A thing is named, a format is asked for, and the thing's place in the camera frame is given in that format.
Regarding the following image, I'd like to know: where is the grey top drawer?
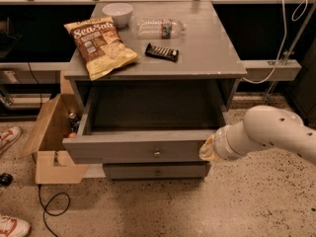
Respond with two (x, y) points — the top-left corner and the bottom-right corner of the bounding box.
(63, 81), (225, 164)

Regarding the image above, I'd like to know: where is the grey drawer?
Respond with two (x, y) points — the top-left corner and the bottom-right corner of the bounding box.
(63, 81), (225, 164)
(103, 162), (210, 180)

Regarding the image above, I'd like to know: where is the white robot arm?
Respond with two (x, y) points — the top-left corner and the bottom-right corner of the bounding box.
(199, 106), (316, 165)

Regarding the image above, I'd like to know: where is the grey bottom drawer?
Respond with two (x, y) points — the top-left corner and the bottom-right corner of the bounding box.
(103, 162), (210, 180)

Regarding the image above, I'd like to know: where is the grey wooden nightstand cabinet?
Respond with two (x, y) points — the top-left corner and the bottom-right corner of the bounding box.
(63, 0), (248, 181)

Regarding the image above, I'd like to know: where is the dark candy bar pack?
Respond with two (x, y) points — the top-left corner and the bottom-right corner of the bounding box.
(145, 43), (179, 62)

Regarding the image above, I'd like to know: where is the orange ball in box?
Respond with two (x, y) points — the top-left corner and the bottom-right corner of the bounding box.
(68, 132), (77, 138)

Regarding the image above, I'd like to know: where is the drink can in box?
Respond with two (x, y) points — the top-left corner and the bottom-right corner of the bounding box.
(68, 113), (80, 132)

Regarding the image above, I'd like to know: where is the clear plastic water bottle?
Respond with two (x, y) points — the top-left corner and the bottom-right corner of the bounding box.
(136, 18), (187, 40)

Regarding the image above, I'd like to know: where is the yellow sea salt chips bag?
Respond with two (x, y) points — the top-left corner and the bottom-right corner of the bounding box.
(64, 17), (139, 81)

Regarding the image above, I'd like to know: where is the open cardboard box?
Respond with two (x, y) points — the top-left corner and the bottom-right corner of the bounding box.
(20, 94), (88, 185)

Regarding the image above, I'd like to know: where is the white bowl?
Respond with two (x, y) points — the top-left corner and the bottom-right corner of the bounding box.
(102, 3), (133, 28)

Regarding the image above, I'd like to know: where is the white red sneaker upper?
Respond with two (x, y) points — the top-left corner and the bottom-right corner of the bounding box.
(0, 126), (22, 156)

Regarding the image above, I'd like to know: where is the white red sneaker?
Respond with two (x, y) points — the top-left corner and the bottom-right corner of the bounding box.
(0, 214), (32, 237)
(0, 126), (22, 156)

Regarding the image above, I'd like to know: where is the small black floor object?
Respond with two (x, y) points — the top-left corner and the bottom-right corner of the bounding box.
(0, 173), (13, 187)

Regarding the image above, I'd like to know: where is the white red sneaker lower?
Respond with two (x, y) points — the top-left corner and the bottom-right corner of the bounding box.
(0, 214), (32, 237)

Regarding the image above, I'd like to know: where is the black floor cable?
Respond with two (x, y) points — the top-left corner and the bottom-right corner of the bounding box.
(37, 183), (71, 237)

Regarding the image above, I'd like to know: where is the white hanging cable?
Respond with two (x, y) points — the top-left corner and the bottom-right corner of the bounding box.
(242, 0), (310, 85)

